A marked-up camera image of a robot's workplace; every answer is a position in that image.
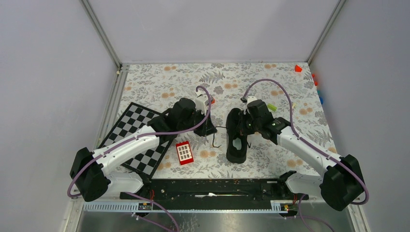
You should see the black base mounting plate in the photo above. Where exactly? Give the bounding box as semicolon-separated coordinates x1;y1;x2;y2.
136;178;302;208

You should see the green rectangular block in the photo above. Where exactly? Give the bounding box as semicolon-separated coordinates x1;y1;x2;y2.
267;103;277;112

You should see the red triangular block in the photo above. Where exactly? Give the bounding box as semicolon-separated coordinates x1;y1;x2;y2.
294;65;303;73

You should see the black white chessboard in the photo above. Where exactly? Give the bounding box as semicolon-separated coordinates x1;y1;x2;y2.
94;102;172;179

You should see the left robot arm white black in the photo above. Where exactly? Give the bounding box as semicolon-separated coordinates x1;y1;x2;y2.
67;93;215;202

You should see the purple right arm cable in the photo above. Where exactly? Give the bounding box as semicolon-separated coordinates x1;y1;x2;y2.
241;78;369;205

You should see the red toy calculator block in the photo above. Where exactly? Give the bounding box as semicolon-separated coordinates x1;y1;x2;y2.
176;141;194;165

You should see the black sneaker shoe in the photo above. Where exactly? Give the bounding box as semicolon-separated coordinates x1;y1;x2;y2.
225;108;248;164

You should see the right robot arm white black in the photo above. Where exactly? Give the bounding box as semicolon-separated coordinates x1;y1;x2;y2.
242;96;365;211

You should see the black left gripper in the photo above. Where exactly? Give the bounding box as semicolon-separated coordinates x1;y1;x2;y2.
178;108;217;137

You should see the grey slotted cable duct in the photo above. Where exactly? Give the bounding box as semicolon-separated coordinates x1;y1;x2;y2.
83;201;290;214

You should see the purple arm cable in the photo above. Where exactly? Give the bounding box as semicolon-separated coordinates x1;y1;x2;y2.
241;78;369;205
66;85;213;198

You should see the floral patterned table mat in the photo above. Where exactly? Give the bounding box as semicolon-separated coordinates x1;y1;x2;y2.
117;62;336;179

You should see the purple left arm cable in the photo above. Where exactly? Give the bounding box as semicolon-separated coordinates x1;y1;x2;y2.
66;85;213;198

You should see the black shoelace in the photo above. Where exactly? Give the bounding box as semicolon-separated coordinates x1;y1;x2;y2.
211;126;252;149

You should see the orange red toy piece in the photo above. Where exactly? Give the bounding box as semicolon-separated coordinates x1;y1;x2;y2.
312;73;318;87

